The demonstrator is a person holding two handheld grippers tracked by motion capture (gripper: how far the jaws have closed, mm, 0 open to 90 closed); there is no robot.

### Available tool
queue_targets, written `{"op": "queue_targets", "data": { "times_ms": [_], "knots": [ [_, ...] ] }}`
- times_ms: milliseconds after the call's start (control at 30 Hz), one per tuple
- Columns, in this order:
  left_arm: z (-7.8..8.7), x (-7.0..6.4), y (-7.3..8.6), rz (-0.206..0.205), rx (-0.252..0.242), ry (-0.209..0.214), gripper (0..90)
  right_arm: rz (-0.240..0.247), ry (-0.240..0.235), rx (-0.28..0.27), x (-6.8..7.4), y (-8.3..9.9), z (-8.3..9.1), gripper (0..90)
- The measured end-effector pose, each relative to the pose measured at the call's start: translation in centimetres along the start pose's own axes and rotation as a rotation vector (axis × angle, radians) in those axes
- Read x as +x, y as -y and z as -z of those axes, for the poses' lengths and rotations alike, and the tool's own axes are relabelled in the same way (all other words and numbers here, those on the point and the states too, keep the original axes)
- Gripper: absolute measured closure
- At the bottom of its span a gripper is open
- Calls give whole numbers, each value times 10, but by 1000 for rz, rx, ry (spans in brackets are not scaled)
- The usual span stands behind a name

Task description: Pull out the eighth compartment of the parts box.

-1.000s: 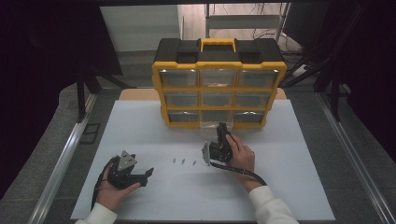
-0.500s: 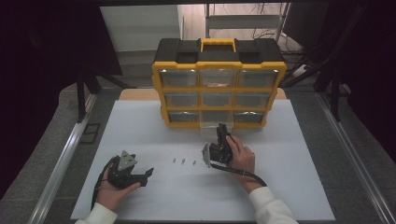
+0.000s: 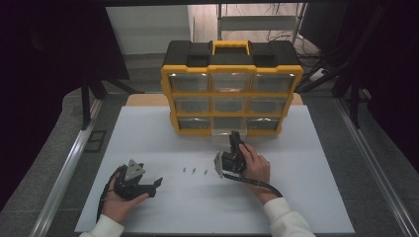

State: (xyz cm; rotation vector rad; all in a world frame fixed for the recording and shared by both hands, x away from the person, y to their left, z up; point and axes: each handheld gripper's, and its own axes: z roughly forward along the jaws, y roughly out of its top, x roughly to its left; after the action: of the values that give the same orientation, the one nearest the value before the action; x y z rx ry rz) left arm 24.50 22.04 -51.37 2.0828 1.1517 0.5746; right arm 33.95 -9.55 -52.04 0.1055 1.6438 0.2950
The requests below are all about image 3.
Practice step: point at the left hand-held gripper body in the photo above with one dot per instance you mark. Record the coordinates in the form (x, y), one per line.
(131, 173)

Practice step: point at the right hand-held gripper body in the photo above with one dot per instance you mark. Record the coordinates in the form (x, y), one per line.
(232, 162)

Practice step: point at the clear plastic drawer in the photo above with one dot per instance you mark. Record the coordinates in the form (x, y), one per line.
(224, 126)

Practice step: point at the yellow and black organizer cabinet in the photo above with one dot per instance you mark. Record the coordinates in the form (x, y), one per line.
(230, 69)

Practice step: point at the person's right hand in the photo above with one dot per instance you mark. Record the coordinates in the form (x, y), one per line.
(258, 171)

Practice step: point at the black floor grate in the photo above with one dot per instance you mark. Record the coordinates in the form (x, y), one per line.
(95, 141)

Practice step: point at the white table mat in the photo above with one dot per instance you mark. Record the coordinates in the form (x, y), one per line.
(197, 207)

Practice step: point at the set of clear organizer drawers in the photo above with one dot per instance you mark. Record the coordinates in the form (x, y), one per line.
(189, 82)

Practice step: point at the black stand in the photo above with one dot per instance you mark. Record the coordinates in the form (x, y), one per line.
(354, 105)
(85, 98)

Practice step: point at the white power strip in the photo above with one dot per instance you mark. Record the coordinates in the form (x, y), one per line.
(318, 74)

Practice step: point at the white metal shelf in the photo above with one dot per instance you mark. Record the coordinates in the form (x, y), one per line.
(257, 23)

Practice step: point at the black curtain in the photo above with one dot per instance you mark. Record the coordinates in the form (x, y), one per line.
(388, 65)
(39, 82)

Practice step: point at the white cabinet panel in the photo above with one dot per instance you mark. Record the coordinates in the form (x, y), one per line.
(148, 29)

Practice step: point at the metal frame rail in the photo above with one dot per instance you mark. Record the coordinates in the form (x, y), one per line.
(378, 184)
(49, 197)

